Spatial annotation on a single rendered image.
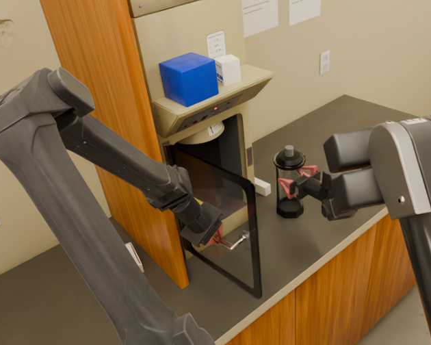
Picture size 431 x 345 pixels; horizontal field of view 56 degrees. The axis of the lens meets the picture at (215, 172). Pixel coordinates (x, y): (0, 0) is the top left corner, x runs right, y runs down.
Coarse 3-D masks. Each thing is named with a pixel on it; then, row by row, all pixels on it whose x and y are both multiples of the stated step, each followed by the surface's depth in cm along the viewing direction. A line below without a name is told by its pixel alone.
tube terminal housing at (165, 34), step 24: (216, 0) 102; (240, 0) 107; (144, 24) 92; (168, 24) 96; (192, 24) 100; (216, 24) 105; (240, 24) 110; (144, 48) 95; (168, 48) 99; (192, 48) 103; (240, 48) 113; (144, 72) 98; (216, 120) 118; (240, 120) 128; (240, 144) 132
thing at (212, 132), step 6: (210, 126) 121; (216, 126) 122; (222, 126) 125; (198, 132) 120; (204, 132) 120; (210, 132) 121; (216, 132) 122; (186, 138) 120; (192, 138) 120; (198, 138) 120; (204, 138) 120; (210, 138) 121
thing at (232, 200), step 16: (176, 160) 107; (192, 160) 101; (192, 176) 105; (208, 176) 100; (224, 176) 94; (208, 192) 103; (224, 192) 98; (240, 192) 93; (224, 208) 101; (240, 208) 96; (224, 224) 105; (240, 224) 99; (256, 224) 95; (256, 240) 98; (208, 256) 121; (224, 256) 113; (240, 256) 107; (256, 256) 101; (224, 272) 118; (240, 272) 111; (256, 272) 105; (256, 288) 109
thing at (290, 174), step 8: (304, 160) 134; (280, 176) 136; (288, 176) 134; (296, 176) 135; (280, 192) 140; (296, 192) 139; (280, 200) 142; (288, 200) 140; (296, 200) 140; (280, 208) 144; (288, 208) 142; (296, 208) 143
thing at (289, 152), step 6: (288, 150) 132; (294, 150) 137; (276, 156) 136; (282, 156) 135; (288, 156) 134; (294, 156) 134; (300, 156) 134; (282, 162) 133; (288, 162) 132; (294, 162) 132
